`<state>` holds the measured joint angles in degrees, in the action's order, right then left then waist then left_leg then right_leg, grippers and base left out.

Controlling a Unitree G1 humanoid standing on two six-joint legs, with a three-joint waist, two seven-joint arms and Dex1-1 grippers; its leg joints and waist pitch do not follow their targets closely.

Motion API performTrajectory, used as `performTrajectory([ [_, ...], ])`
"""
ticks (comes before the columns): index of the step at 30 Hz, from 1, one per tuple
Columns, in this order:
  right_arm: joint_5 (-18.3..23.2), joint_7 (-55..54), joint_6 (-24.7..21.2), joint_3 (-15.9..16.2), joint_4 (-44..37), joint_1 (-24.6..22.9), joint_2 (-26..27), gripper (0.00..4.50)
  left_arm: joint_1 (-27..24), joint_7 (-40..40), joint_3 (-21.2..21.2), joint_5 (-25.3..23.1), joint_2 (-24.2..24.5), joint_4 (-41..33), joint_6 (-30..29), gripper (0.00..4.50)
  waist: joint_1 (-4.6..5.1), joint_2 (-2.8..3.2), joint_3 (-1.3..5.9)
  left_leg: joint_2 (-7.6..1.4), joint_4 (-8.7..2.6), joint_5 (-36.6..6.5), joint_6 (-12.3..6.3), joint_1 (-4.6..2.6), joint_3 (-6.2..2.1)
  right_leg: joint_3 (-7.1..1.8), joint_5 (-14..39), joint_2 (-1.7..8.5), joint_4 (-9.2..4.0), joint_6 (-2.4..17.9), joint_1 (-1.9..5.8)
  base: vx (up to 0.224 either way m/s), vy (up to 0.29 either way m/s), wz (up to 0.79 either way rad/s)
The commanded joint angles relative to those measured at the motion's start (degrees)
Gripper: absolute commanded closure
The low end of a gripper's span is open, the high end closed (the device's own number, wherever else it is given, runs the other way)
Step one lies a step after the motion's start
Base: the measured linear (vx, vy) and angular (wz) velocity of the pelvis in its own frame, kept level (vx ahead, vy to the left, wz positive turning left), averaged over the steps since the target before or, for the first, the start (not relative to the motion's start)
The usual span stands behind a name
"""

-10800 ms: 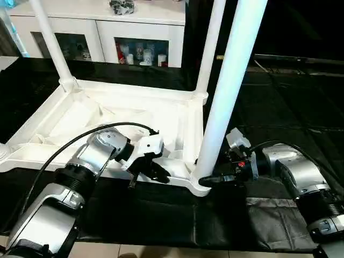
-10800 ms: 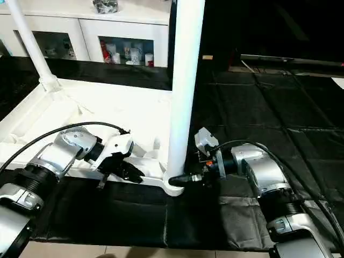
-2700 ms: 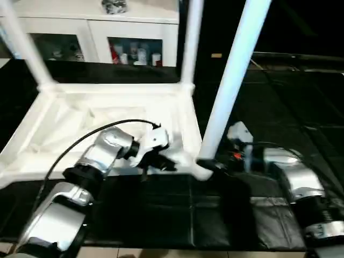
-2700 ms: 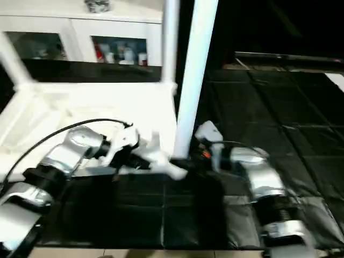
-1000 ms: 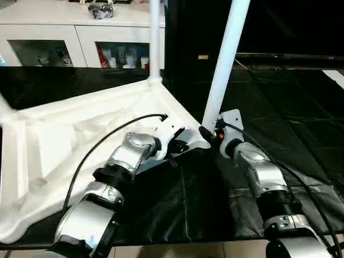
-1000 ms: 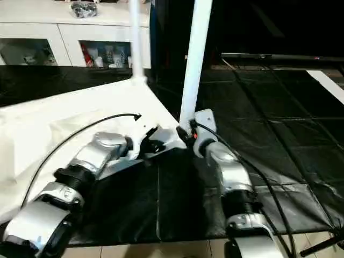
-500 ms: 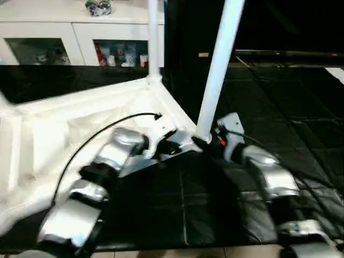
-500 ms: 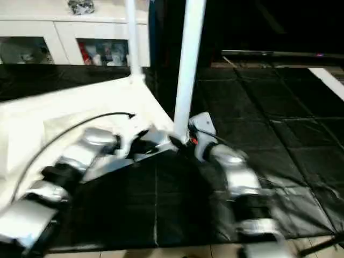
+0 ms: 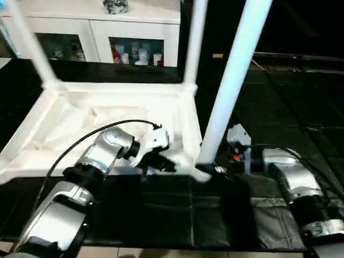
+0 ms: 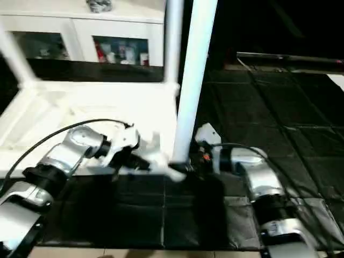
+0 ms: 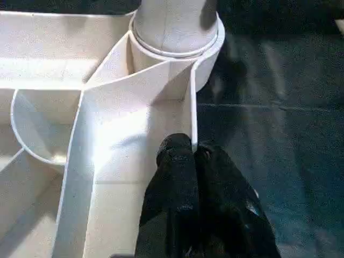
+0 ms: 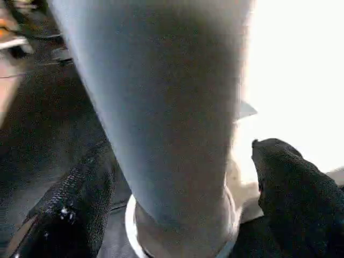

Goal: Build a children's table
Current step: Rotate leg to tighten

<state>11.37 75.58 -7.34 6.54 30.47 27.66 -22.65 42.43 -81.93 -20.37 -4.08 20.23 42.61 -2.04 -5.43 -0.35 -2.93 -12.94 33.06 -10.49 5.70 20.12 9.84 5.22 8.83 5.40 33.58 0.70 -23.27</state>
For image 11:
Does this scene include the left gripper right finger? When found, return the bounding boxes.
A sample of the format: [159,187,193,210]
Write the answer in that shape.
[196,141,281,258]

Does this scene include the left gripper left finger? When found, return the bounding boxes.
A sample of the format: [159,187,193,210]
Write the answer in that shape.
[134,133,202,258]

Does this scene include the white plastic table top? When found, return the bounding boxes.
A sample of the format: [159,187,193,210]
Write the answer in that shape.
[0,10,225,258]

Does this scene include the white plastic table leg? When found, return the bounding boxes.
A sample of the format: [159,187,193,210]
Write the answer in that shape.
[132,0,220,57]

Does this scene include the black work mat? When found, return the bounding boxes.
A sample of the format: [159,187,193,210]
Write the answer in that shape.
[0,0,344,258]

